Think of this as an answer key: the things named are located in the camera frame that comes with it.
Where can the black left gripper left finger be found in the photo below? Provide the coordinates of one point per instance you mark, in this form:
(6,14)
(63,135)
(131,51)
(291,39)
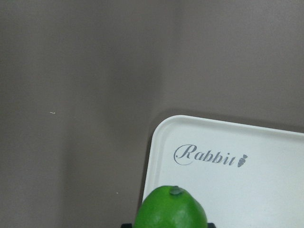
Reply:
(126,225)

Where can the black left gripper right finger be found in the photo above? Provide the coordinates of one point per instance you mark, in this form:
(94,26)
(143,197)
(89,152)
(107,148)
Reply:
(211,225)

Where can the green lime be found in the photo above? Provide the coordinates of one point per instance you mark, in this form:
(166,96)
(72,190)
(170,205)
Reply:
(170,207)

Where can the cream rabbit tray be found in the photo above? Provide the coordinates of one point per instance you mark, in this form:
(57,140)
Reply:
(243,176)

